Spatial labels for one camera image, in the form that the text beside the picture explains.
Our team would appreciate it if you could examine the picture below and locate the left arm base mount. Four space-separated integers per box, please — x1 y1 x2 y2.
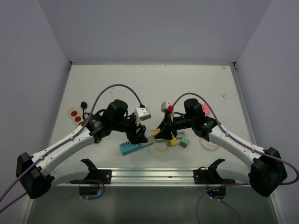
70 169 112 184

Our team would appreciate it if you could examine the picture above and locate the yellow USB charger plug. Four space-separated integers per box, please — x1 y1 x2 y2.
167 138 178 147

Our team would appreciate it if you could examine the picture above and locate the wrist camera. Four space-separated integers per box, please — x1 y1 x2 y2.
134 107 151 121
161 102 174 119

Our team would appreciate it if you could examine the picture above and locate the teal USB hub strip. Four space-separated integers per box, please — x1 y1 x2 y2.
119 140 154 156

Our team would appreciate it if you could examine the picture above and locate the yellow small charger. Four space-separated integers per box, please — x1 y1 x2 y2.
151 129 160 140

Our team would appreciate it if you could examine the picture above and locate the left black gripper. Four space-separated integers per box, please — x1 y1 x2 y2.
111 112 148 144

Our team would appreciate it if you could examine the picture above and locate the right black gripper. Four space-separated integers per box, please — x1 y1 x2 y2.
156 112 195 140

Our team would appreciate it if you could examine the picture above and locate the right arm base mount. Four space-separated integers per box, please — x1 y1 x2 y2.
193 167 236 185

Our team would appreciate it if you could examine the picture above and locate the green USB charger plug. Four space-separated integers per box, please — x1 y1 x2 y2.
179 137 190 148

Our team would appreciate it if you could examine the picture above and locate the aluminium front rail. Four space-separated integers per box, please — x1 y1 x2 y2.
46 168 234 187

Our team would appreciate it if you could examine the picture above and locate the yellow thin cable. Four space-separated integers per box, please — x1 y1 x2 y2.
148 141 170 157

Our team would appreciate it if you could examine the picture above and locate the pink charger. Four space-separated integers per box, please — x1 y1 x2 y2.
202 104 211 116

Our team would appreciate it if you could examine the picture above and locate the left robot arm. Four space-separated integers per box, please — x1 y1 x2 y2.
16 99 151 199

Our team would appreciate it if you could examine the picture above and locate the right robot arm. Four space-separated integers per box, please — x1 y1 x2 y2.
155 98 287 197

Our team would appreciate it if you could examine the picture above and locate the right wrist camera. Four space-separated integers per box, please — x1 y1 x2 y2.
161 102 174 119

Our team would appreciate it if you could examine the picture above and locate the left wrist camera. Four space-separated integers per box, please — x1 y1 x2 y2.
134 107 151 121

